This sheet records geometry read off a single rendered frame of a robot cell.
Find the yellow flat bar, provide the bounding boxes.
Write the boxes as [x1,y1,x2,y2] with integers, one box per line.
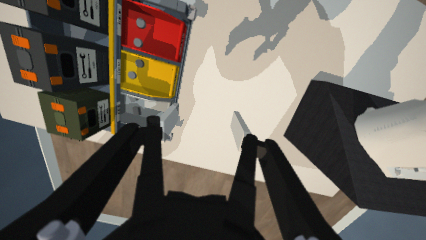
[108,0,115,134]

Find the grey metal shelf rack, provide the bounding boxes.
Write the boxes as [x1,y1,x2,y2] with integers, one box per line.
[25,0,197,133]

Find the yellow bin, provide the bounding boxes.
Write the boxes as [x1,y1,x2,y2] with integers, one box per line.
[120,50,179,98]

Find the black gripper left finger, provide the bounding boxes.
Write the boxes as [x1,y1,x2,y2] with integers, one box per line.
[0,103,179,240]

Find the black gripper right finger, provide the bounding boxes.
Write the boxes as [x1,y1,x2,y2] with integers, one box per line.
[218,111,342,240]

